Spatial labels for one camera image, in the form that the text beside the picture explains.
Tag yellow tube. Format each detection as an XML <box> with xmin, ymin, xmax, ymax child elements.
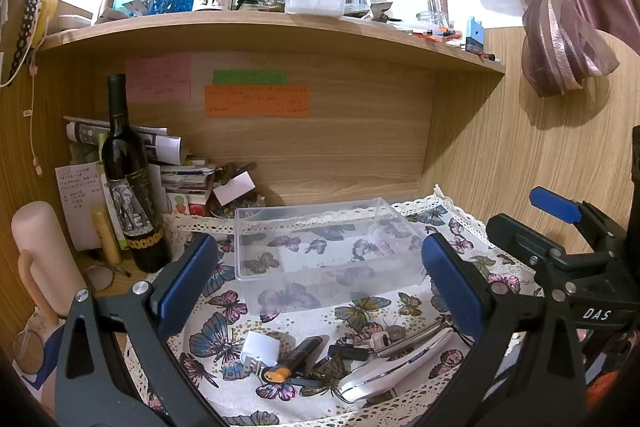
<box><xmin>90</xmin><ymin>205</ymin><xmax>123</xmax><ymax>266</ymax></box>

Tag round glass lens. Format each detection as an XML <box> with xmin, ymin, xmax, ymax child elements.
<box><xmin>11</xmin><ymin>328</ymin><xmax>47</xmax><ymax>376</ymax></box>

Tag wooden shelf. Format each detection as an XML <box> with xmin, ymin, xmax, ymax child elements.
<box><xmin>36</xmin><ymin>9</ymin><xmax>507</xmax><ymax>78</ymax></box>

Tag beige curved handle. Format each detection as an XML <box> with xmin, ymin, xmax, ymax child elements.
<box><xmin>17</xmin><ymin>251</ymin><xmax>62</xmax><ymax>327</ymax></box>

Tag white handwritten note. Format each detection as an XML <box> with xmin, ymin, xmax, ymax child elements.
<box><xmin>54</xmin><ymin>164</ymin><xmax>110</xmax><ymax>252</ymax></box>

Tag white folded card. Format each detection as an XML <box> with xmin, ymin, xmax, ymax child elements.
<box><xmin>212</xmin><ymin>172</ymin><xmax>255</xmax><ymax>206</ymax></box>

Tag orange sticky note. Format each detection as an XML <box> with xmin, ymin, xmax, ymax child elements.
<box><xmin>204</xmin><ymin>84</ymin><xmax>312</xmax><ymax>118</ymax></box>

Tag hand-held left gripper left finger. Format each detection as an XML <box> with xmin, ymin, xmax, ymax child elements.
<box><xmin>54</xmin><ymin>232</ymin><xmax>226</xmax><ymax>427</ymax></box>

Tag black lace band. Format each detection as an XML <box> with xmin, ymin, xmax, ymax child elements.
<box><xmin>0</xmin><ymin>0</ymin><xmax>42</xmax><ymax>88</ymax></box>

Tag clear lidded container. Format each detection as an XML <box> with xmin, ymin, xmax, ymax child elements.
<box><xmin>284</xmin><ymin>0</ymin><xmax>347</xmax><ymax>18</ymax></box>

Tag mauve striped curtain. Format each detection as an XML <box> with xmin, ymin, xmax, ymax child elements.
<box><xmin>439</xmin><ymin>0</ymin><xmax>622</xmax><ymax>98</ymax></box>

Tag white earphone cable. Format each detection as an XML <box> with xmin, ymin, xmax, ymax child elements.
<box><xmin>22</xmin><ymin>49</ymin><xmax>45</xmax><ymax>176</ymax></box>

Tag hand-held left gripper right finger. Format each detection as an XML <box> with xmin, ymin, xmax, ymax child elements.
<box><xmin>419</xmin><ymin>232</ymin><xmax>588</xmax><ymax>427</ymax></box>

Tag butterfly print lace cloth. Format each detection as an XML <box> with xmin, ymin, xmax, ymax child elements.
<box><xmin>125</xmin><ymin>184</ymin><xmax>543</xmax><ymax>427</ymax></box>

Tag clear plastic storage box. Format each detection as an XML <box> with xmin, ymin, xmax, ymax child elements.
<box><xmin>234</xmin><ymin>197</ymin><xmax>428</xmax><ymax>315</ymax></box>

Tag green sticky note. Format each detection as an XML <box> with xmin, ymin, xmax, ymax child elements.
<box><xmin>212</xmin><ymin>70</ymin><xmax>288</xmax><ymax>85</ymax></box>

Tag thin metal glasses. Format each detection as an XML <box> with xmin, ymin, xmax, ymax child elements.
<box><xmin>81</xmin><ymin>261</ymin><xmax>133</xmax><ymax>294</ymax></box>

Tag pink sticky note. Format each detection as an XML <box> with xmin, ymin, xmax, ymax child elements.
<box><xmin>126</xmin><ymin>53</ymin><xmax>192</xmax><ymax>104</ymax></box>

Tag rolled newspapers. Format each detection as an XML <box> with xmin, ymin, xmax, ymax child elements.
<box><xmin>63</xmin><ymin>116</ymin><xmax>185</xmax><ymax>164</ymax></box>

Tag small glass jar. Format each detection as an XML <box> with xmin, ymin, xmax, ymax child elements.
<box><xmin>416</xmin><ymin>0</ymin><xmax>452</xmax><ymax>28</ymax></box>

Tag dark wine bottle elephant label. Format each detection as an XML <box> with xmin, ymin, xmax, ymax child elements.
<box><xmin>99</xmin><ymin>73</ymin><xmax>170</xmax><ymax>274</ymax></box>

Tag blue plastic block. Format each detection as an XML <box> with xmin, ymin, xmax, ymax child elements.
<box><xmin>465</xmin><ymin>15</ymin><xmax>487</xmax><ymax>53</ymax></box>

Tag small black stick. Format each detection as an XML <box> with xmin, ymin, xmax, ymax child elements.
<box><xmin>327</xmin><ymin>344</ymin><xmax>372</xmax><ymax>361</ymax></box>

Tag stack of small boxes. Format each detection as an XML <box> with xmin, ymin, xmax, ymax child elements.
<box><xmin>159</xmin><ymin>157</ymin><xmax>217</xmax><ymax>217</ymax></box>

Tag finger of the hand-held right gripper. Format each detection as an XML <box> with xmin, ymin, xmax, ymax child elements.
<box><xmin>529</xmin><ymin>186</ymin><xmax>628</xmax><ymax>258</ymax></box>
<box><xmin>485</xmin><ymin>213</ymin><xmax>573</xmax><ymax>308</ymax></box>

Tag white charger adapter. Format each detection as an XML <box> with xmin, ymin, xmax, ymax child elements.
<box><xmin>241</xmin><ymin>330</ymin><xmax>282</xmax><ymax>375</ymax></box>

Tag black lighter orange end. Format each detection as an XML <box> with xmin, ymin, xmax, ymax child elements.
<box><xmin>262</xmin><ymin>335</ymin><xmax>324</xmax><ymax>384</ymax></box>

